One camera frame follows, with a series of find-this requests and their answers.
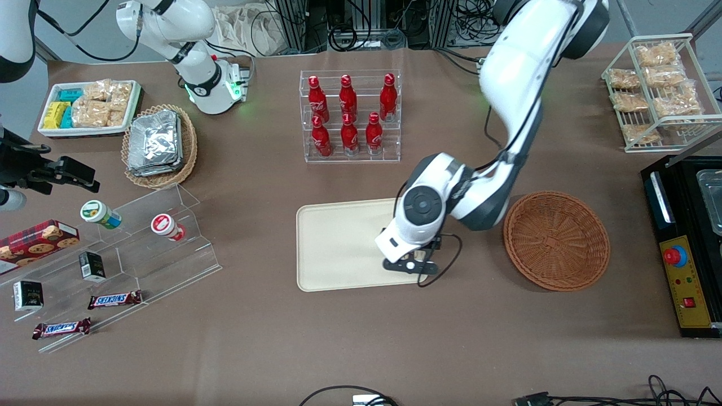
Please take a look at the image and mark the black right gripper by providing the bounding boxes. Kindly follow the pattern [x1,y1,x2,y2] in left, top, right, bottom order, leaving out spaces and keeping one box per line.
[0,129,101,195]

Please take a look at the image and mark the beige plastic tray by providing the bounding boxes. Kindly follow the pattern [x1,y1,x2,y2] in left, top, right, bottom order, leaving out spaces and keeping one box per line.
[296,197,429,293]

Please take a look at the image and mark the light wicker basket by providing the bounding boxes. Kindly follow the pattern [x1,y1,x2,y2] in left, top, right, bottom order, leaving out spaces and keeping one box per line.
[121,104,198,189]

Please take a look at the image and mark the brown wicker basket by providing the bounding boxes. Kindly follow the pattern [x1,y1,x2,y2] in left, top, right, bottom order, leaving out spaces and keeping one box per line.
[503,191,611,292]

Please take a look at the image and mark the white plastic snack bin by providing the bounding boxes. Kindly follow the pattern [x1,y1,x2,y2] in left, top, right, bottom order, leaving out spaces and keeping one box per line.
[38,80,142,139]

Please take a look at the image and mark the green sunflower lidded cup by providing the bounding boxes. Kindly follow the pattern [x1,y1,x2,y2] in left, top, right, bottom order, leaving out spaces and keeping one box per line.
[80,200,122,230]

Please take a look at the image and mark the yellow snack pack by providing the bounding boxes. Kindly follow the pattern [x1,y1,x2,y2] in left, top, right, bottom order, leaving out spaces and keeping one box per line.
[43,101,71,129]

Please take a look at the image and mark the foil wrapped pack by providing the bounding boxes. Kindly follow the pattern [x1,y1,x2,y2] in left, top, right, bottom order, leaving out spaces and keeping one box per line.
[129,110,182,167]
[127,152,184,176]

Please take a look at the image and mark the red tartan cookie box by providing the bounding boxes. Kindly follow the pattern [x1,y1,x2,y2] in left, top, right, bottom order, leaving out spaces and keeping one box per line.
[0,219,80,276]

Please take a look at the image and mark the small black barcode carton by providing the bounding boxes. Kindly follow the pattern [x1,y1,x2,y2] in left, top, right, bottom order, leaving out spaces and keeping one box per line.
[78,251,107,283]

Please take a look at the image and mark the clear acrylic stepped shelf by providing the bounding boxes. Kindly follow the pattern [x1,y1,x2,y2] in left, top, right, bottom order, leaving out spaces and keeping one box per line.
[0,183,222,354]

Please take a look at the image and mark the red lidded yogurt cup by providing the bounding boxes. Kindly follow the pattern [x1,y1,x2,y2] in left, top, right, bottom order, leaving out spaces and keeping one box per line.
[151,213,187,242]

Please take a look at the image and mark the clear acrylic bottle rack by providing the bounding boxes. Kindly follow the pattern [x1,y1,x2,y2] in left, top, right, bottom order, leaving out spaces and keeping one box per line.
[300,70,402,164]

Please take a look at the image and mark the black carton with white side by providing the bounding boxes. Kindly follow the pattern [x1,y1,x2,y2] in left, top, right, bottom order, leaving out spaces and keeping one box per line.
[13,280,44,312]

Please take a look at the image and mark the Snickers chocolate bar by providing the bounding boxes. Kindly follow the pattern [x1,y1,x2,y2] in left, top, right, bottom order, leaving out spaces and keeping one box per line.
[32,317,92,340]
[87,290,143,310]

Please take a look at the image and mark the red cola bottle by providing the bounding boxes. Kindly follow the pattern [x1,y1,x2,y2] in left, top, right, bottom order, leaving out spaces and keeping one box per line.
[379,73,398,122]
[341,113,360,156]
[366,112,384,155]
[311,116,333,157]
[339,74,358,119]
[307,76,330,122]

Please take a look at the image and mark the beige cloth bag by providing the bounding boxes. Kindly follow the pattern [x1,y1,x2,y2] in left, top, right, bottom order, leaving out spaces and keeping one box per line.
[212,3,288,57]

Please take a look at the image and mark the clear bag of pastry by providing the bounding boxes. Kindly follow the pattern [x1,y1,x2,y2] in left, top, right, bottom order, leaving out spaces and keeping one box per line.
[643,65,688,88]
[620,124,661,144]
[653,85,703,119]
[608,69,642,90]
[611,92,649,112]
[635,42,679,67]

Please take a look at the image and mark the black control box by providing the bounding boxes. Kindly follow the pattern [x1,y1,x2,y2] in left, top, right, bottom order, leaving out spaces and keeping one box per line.
[640,155,722,339]

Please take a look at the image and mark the yellow control panel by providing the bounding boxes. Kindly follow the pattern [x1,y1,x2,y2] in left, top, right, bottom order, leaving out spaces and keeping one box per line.
[660,236,712,329]

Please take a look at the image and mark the clear plastic container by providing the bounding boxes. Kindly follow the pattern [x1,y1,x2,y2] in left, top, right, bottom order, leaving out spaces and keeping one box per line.
[695,168,722,235]

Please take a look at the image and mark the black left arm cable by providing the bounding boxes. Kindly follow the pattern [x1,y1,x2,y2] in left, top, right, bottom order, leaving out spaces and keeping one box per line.
[416,232,464,288]

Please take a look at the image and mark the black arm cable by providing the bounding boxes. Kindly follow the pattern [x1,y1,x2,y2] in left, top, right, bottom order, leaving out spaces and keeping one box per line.
[34,0,142,63]
[416,232,464,288]

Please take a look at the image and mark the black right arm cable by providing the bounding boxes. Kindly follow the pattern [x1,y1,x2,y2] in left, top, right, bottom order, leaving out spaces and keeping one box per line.
[34,0,142,63]

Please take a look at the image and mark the black arched cable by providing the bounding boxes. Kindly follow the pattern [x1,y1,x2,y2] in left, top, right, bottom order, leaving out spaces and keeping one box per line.
[298,385,400,406]

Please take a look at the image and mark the black cable connector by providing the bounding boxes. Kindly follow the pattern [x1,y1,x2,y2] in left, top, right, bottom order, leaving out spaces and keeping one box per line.
[513,392,556,406]

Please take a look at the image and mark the black right base cable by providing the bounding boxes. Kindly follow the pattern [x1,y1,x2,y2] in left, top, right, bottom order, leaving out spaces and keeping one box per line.
[206,39,254,74]

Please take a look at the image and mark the black base cable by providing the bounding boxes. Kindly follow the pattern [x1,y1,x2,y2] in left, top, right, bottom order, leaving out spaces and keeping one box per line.
[206,39,254,74]
[434,48,483,74]

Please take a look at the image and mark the black left base cable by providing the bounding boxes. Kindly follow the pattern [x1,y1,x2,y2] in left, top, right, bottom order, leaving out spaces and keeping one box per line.
[434,48,483,74]

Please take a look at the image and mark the coiled black cable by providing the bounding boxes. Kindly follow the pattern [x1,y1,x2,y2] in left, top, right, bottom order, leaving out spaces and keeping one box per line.
[327,23,407,52]

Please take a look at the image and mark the aluminium frame post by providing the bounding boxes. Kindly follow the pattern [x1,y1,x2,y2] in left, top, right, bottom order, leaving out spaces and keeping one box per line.
[432,0,457,48]
[280,0,308,52]

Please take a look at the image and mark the black tangled cables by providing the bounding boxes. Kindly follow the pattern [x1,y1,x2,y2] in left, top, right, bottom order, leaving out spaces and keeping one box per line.
[550,374,722,406]

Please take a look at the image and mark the black cable bundle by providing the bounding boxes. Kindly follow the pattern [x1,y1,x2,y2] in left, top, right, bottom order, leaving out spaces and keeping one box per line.
[454,0,505,46]

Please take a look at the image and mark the grey metal handle bar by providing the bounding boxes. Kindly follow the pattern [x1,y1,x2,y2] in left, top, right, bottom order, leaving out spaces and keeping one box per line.
[650,171,676,223]

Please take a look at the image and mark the white wire rack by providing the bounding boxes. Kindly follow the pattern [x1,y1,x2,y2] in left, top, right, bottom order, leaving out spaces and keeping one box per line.
[602,34,722,153]

